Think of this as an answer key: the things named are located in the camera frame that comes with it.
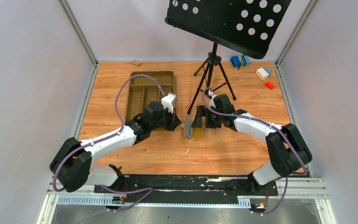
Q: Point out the yellow leather card holder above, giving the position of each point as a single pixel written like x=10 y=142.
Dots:
x=191 y=133

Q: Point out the white blue toy block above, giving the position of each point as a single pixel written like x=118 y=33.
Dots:
x=263 y=73

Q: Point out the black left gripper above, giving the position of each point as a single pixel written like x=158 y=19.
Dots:
x=172 y=120

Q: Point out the small wooden block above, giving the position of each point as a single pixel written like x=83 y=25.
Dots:
x=135 y=62

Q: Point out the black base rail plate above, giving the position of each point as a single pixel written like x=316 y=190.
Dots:
x=188 y=189

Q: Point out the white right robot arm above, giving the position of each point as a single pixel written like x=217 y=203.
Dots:
x=286 y=147

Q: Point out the woven straw divided tray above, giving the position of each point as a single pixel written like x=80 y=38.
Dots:
x=143 y=90

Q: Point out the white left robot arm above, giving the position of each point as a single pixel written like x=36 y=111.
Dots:
x=72 y=165

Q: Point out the black music stand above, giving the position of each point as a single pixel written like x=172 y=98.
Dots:
x=245 y=26

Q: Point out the red toy block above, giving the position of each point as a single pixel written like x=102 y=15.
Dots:
x=269 y=85

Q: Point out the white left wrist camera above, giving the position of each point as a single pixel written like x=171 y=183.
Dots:
x=169 y=101

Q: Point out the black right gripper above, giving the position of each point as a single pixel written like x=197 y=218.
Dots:
x=206 y=118

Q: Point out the blue green toy block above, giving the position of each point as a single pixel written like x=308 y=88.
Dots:
x=240 y=61

